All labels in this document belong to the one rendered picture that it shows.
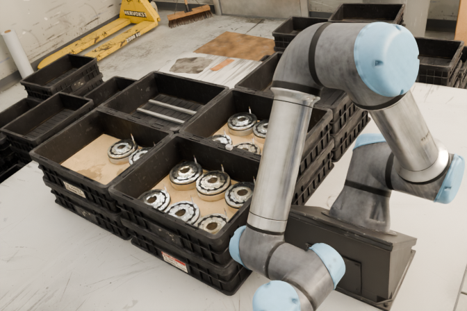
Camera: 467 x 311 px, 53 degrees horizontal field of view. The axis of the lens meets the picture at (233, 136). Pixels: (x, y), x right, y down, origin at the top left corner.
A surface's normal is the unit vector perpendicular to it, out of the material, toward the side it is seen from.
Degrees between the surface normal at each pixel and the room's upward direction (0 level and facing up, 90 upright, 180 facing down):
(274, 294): 0
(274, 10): 90
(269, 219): 59
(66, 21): 90
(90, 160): 0
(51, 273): 0
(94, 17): 90
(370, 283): 90
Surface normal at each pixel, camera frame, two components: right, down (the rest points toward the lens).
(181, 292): -0.16, -0.81
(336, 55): -0.72, 0.05
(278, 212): 0.34, 0.11
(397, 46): 0.64, 0.12
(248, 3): -0.54, 0.55
